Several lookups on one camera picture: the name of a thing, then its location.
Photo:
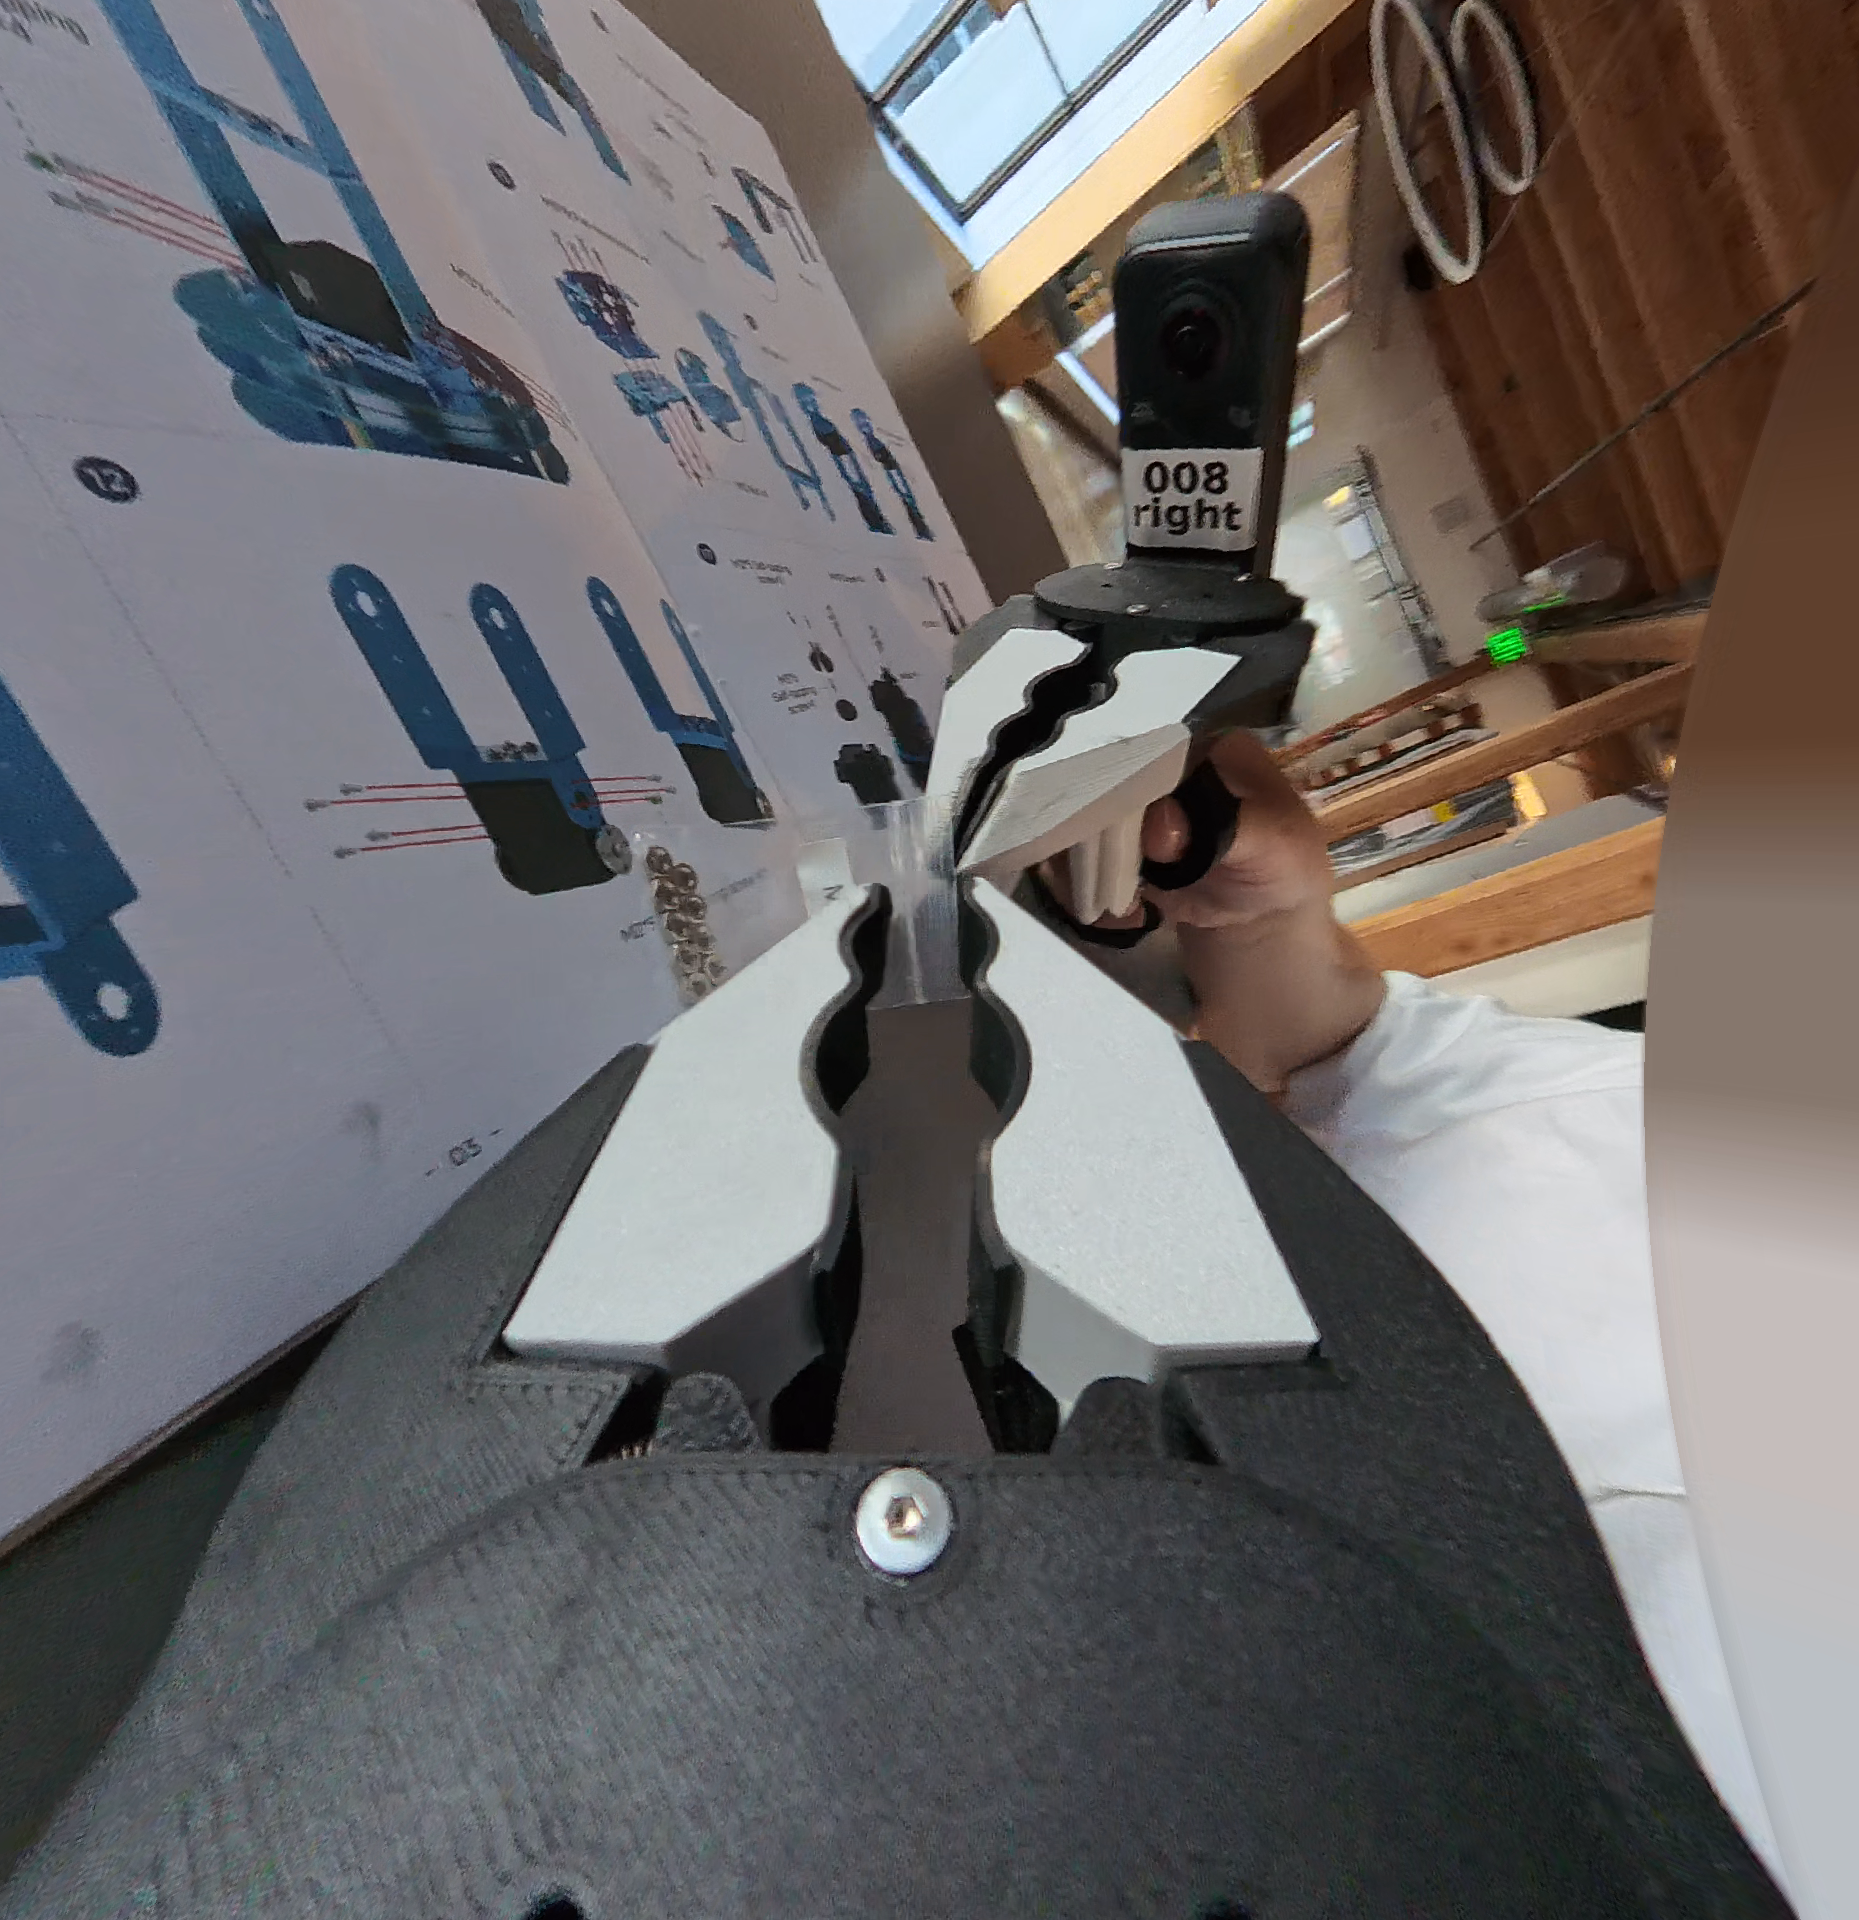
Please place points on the person's right hand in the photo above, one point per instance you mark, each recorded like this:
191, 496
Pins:
1273, 886

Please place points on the wooden railing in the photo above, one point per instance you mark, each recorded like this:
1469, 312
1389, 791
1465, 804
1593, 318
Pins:
1558, 728

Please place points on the glass office partition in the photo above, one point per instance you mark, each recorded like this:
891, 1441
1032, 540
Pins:
1379, 585

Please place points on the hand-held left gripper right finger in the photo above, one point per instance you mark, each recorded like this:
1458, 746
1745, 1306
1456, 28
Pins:
1154, 1186

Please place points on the green exit sign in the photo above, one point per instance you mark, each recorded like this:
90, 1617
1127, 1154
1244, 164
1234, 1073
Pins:
1504, 646

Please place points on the pile of small metal nuts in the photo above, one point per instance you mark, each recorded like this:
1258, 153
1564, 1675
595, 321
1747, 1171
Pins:
686, 924

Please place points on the clear plastic zip bag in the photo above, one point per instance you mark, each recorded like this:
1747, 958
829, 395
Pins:
929, 900

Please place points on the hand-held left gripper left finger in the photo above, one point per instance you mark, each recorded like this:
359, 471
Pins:
673, 1186

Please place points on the thin dark rod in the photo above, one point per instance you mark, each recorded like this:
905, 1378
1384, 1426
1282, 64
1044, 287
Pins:
1633, 422

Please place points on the person's right forearm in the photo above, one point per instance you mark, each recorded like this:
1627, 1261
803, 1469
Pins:
1469, 1171

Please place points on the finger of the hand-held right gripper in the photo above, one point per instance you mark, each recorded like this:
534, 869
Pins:
1154, 698
990, 706

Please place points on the printed assembly instruction booklet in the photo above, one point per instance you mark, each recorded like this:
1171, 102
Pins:
268, 977

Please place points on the white framed skylight window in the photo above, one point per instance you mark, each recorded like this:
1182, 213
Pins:
1018, 91

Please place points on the grey round ceiling fixture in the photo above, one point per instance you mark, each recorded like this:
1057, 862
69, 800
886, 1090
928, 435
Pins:
1558, 585

